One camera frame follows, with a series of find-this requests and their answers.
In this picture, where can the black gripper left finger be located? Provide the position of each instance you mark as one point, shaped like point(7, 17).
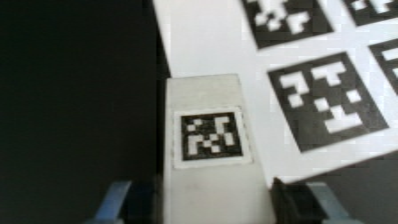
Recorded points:
point(128, 205)

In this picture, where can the white table leg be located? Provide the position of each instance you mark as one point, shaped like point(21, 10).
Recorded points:
point(215, 191)

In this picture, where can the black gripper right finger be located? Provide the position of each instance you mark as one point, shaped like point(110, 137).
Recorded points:
point(305, 204)

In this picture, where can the white sheet with tags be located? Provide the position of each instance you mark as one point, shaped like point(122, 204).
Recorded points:
point(311, 50)

